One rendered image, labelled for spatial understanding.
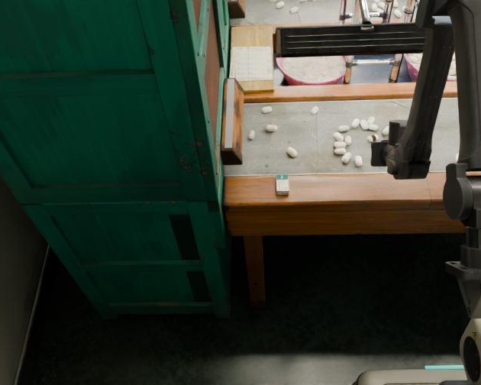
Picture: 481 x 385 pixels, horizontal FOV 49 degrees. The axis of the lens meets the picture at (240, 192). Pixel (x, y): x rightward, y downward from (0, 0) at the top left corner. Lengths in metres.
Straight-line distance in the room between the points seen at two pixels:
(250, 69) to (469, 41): 0.97
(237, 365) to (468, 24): 1.50
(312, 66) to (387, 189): 0.58
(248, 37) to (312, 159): 0.57
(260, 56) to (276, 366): 1.14
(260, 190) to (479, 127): 0.73
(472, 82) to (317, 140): 0.77
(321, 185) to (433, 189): 0.31
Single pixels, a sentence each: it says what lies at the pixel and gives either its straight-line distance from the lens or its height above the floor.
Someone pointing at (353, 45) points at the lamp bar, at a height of 1.07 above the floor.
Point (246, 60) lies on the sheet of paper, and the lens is 1.88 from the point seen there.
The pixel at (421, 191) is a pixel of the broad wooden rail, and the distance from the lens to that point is 1.58.
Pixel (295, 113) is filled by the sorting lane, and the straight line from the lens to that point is 1.75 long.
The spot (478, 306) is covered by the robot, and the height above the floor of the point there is 1.16.
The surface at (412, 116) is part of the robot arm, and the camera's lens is 1.22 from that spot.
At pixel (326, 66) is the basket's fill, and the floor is 0.73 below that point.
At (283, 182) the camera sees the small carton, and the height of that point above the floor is 0.78.
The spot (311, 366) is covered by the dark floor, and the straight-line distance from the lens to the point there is 2.11.
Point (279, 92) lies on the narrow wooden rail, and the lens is 1.78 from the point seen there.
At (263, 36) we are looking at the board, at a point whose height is 0.78.
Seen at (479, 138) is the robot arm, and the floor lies 1.31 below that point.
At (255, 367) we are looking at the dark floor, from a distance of 2.10.
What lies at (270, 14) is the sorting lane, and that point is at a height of 0.74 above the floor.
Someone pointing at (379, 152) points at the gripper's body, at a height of 0.92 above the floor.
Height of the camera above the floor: 2.01
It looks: 55 degrees down
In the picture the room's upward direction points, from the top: 6 degrees counter-clockwise
